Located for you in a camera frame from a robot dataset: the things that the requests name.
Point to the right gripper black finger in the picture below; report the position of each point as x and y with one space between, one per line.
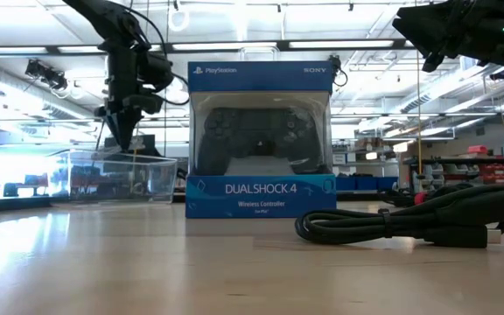
416 26

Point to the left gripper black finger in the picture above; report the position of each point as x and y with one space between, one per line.
118 127
137 119

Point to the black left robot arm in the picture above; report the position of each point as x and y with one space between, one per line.
103 17

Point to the clear plastic container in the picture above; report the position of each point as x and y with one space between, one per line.
156 179

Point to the ceiling light panel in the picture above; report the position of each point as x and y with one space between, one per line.
9 50
339 44
223 46

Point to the black game controller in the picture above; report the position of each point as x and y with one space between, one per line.
256 131

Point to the shelf rack with red bins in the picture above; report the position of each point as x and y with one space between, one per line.
497 168

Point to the blue game controller box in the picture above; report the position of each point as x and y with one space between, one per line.
261 192

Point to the white metal shelf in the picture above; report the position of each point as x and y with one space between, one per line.
366 164

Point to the blue storage bin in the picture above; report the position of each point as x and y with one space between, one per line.
346 184
367 184

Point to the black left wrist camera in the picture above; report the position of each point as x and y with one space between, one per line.
158 70

